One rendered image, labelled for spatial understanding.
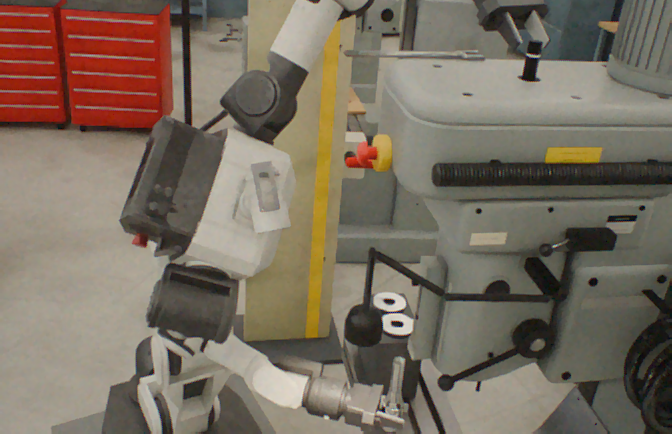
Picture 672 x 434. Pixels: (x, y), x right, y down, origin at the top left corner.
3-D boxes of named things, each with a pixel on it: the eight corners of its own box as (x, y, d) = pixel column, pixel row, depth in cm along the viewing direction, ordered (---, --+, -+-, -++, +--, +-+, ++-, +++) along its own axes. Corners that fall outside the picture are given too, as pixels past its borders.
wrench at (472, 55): (347, 58, 114) (347, 53, 113) (341, 52, 117) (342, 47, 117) (484, 60, 119) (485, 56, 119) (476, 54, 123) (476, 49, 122)
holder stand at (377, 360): (371, 400, 182) (379, 339, 173) (357, 347, 202) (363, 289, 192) (416, 397, 184) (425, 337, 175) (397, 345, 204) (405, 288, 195)
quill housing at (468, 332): (443, 402, 127) (471, 252, 112) (413, 332, 145) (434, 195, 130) (539, 395, 131) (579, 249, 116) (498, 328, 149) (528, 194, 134)
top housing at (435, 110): (406, 206, 103) (420, 103, 96) (368, 140, 126) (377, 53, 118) (686, 201, 112) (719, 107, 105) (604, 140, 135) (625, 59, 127)
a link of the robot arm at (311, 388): (316, 421, 147) (266, 408, 149) (326, 411, 157) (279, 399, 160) (327, 368, 148) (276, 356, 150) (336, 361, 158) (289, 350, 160)
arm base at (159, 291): (139, 336, 130) (149, 315, 121) (155, 275, 137) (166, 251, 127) (216, 354, 134) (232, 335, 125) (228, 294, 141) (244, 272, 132)
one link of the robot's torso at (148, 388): (138, 405, 216) (135, 372, 210) (199, 387, 225) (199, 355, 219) (156, 452, 200) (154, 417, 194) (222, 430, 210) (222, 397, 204)
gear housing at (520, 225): (455, 259, 110) (465, 203, 106) (413, 191, 131) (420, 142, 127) (644, 253, 116) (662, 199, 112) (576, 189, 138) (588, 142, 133)
